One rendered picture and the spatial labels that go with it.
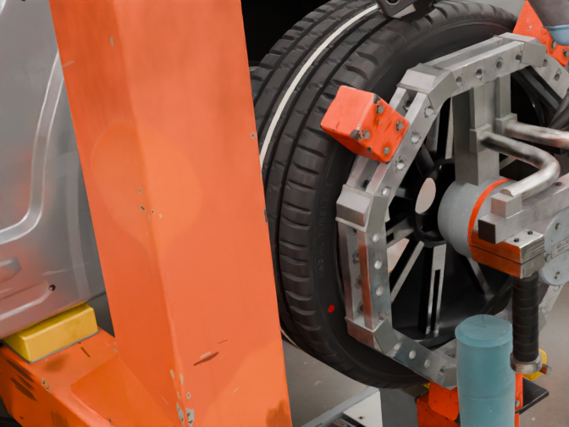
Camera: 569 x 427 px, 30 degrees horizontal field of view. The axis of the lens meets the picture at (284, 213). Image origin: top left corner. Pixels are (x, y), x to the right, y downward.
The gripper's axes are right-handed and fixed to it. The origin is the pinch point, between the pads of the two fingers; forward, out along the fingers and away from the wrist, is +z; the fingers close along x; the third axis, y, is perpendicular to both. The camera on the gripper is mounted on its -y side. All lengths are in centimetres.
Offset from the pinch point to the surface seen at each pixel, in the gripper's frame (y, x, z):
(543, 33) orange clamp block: 19.0, -16.2, -8.2
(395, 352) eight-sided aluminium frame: -24, -47, 7
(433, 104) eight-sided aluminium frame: -8.1, -16.1, -10.2
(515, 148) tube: -1.4, -27.6, -13.3
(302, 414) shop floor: 2, -76, 112
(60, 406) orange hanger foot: -66, -29, 35
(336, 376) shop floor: 19, -76, 119
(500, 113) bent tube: 5.0, -23.2, -6.7
